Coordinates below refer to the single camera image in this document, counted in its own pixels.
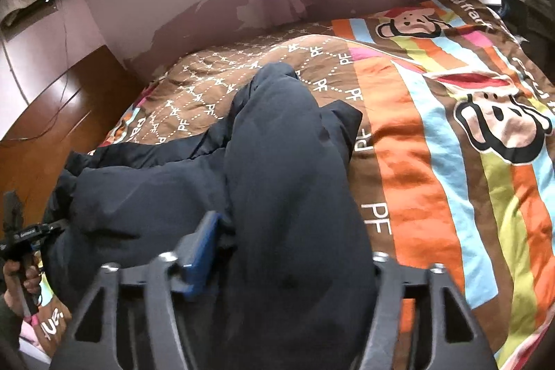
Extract person's left hand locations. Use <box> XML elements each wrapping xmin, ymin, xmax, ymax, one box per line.
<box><xmin>3</xmin><ymin>256</ymin><xmax>41</xmax><ymax>317</ymax></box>

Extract brown wooden headboard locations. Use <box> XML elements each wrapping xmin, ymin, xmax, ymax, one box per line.
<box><xmin>1</xmin><ymin>46</ymin><xmax>144</xmax><ymax>225</ymax></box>

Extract dark cluttered bedside items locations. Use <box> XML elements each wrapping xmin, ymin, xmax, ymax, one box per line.
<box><xmin>499</xmin><ymin>0</ymin><xmax>554</xmax><ymax>73</ymax></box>

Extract green sleeved left forearm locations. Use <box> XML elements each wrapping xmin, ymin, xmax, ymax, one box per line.
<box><xmin>1</xmin><ymin>296</ymin><xmax>26</xmax><ymax>370</ymax></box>

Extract black cable on headboard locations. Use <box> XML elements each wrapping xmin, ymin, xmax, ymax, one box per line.
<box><xmin>0</xmin><ymin>5</ymin><xmax>72</xmax><ymax>144</ymax></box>

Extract colourful monkey print duvet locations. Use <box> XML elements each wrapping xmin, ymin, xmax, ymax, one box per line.
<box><xmin>99</xmin><ymin>0</ymin><xmax>554</xmax><ymax>369</ymax></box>

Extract dark navy padded jacket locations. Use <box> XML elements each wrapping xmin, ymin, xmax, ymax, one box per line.
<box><xmin>43</xmin><ymin>63</ymin><xmax>376</xmax><ymax>369</ymax></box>

